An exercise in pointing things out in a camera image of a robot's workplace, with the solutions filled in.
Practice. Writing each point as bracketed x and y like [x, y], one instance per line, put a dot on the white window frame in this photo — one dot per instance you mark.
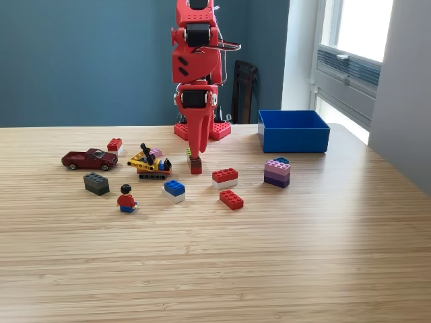
[331, 20]

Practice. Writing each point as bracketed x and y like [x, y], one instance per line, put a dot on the green brown red brick stack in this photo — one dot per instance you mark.
[195, 165]

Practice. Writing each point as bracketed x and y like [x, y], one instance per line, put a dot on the grey brick stack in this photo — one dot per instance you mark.
[97, 185]

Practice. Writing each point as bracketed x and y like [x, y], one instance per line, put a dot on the grey window vent unit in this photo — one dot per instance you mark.
[357, 67]

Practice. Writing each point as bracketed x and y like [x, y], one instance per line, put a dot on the blue white brick stack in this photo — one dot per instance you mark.
[174, 190]

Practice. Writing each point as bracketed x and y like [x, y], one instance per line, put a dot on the toy figure red shirt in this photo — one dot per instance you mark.
[126, 201]

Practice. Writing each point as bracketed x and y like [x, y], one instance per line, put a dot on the dark red toy pickup car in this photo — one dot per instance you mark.
[89, 161]

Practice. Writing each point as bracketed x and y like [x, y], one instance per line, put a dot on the pink purple brick stack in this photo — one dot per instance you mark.
[277, 173]

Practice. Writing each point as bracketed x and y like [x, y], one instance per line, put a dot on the small red white brick stack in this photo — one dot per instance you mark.
[114, 144]

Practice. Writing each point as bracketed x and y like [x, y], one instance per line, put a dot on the blue plastic bin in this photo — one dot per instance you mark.
[296, 139]

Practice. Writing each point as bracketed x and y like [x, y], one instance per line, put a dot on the long red white brick stack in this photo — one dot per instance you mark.
[225, 176]

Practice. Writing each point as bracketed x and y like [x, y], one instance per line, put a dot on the yellow toy digger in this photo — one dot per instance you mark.
[153, 168]

